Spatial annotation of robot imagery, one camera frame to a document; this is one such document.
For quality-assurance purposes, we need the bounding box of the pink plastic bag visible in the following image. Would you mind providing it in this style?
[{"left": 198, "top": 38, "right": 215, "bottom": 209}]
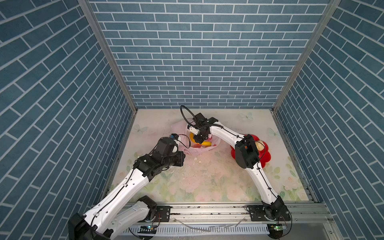
[{"left": 171, "top": 121, "right": 221, "bottom": 156}]

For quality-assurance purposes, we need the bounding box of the yellow fake banana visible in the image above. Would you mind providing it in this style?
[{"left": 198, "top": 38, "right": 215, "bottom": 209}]
[{"left": 190, "top": 133, "right": 212, "bottom": 147}]

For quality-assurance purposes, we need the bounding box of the cream fake peeled fruit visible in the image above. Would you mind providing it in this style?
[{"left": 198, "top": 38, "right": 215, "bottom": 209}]
[{"left": 255, "top": 140, "right": 266, "bottom": 152}]

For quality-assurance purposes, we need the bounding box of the red flower-shaped plate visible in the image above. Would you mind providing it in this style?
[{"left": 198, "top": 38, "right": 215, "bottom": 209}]
[{"left": 230, "top": 134, "right": 272, "bottom": 169}]

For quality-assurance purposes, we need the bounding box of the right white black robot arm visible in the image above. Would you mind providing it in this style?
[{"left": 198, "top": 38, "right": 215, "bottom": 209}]
[{"left": 188, "top": 113, "right": 287, "bottom": 221}]

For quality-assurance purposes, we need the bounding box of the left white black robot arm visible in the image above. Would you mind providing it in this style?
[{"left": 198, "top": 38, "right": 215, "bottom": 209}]
[{"left": 68, "top": 134, "right": 186, "bottom": 240}]

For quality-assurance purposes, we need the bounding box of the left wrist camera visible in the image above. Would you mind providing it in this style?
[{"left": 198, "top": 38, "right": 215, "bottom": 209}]
[{"left": 169, "top": 134, "right": 180, "bottom": 142}]

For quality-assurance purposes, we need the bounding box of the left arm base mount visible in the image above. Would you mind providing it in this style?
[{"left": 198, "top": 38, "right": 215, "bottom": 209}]
[{"left": 141, "top": 206, "right": 171, "bottom": 223}]

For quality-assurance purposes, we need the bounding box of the white slotted cable duct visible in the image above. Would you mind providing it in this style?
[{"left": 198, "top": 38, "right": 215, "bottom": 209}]
[{"left": 125, "top": 224, "right": 270, "bottom": 237}]

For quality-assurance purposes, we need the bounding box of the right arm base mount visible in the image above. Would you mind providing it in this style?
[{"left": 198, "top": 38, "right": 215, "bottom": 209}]
[{"left": 246, "top": 205, "right": 292, "bottom": 222}]

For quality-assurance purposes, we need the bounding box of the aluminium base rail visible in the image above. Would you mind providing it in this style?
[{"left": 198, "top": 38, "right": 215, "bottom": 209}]
[{"left": 86, "top": 201, "right": 334, "bottom": 226}]

